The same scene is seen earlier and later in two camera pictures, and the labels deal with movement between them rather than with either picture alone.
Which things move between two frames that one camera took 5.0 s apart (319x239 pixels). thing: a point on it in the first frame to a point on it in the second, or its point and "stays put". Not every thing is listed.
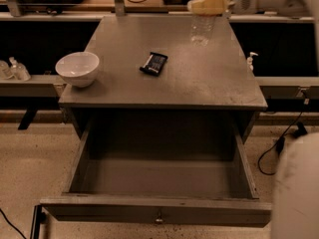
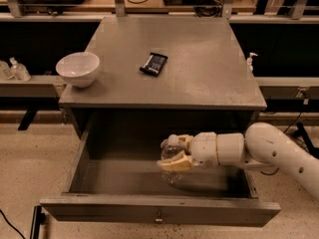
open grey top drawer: [160, 172] stays put
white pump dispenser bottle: [250, 60] stays put
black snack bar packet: [155, 64] stays put
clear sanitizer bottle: [19, 71] stays put
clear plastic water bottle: [202, 27] to [170, 147]
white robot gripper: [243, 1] to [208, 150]
